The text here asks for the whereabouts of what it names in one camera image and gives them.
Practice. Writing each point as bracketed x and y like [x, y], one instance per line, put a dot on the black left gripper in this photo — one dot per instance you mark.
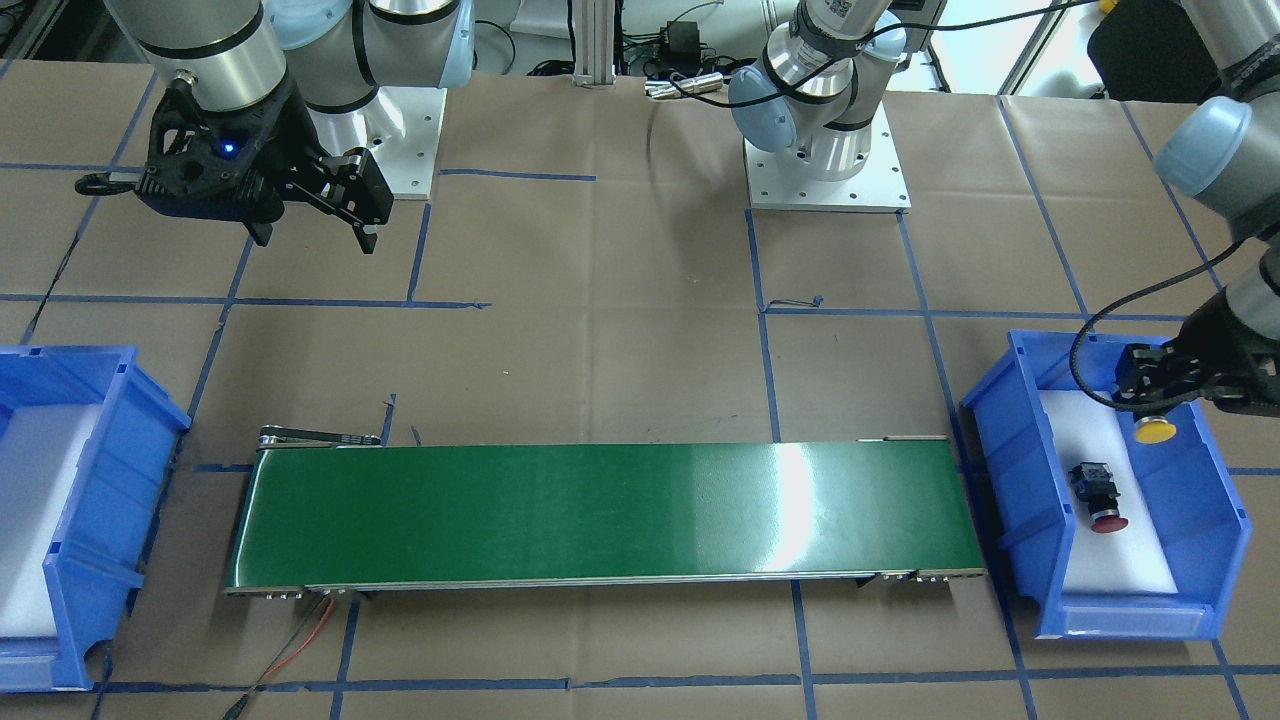
[1215, 345]

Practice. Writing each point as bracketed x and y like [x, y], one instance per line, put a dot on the white foam pad bin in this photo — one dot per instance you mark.
[1115, 549]
[40, 453]

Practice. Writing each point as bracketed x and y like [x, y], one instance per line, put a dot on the green conveyor belt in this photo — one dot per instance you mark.
[461, 518]

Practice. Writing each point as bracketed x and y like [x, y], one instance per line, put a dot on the blue bin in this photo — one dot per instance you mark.
[93, 564]
[1199, 518]

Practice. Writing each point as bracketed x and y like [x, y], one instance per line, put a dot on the yellow push button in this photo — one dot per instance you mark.
[1153, 429]

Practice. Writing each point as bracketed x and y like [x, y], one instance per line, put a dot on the red push button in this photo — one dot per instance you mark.
[1094, 485]

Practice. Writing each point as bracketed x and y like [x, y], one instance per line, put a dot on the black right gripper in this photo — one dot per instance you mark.
[283, 139]

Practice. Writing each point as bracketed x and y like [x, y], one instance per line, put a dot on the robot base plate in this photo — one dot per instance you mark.
[401, 127]
[857, 172]

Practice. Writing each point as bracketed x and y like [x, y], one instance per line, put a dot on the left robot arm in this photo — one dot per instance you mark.
[822, 77]

